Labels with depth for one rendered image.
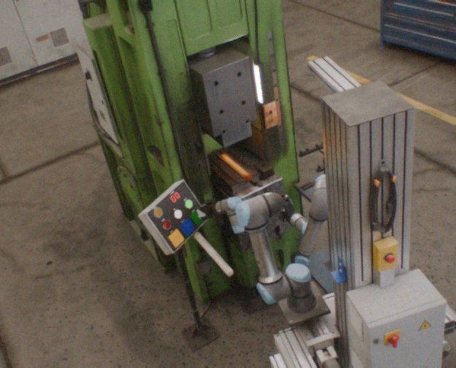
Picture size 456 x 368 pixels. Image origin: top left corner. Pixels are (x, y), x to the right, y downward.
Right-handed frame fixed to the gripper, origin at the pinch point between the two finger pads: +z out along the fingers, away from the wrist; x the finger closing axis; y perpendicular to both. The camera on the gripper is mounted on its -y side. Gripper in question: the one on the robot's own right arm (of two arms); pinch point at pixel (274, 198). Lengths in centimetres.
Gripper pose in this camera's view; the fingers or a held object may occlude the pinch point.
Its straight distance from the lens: 341.9
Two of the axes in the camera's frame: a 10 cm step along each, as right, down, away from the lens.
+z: -5.0, -4.4, 7.5
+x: 8.5, -4.0, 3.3
